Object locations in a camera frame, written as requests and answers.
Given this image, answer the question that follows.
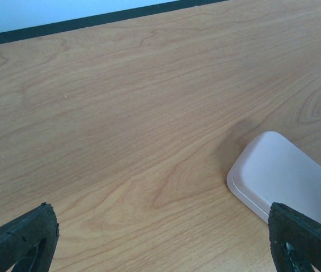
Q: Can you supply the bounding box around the pink glasses case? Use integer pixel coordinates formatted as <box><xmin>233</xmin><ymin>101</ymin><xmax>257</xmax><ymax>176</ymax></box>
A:
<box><xmin>226</xmin><ymin>131</ymin><xmax>321</xmax><ymax>224</ymax></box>

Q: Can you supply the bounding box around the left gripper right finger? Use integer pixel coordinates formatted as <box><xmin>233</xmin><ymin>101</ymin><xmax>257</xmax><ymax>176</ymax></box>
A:
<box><xmin>268</xmin><ymin>202</ymin><xmax>321</xmax><ymax>271</ymax></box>

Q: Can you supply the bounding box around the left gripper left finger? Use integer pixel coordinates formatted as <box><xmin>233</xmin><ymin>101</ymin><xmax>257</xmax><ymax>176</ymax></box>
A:
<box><xmin>0</xmin><ymin>202</ymin><xmax>59</xmax><ymax>271</ymax></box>

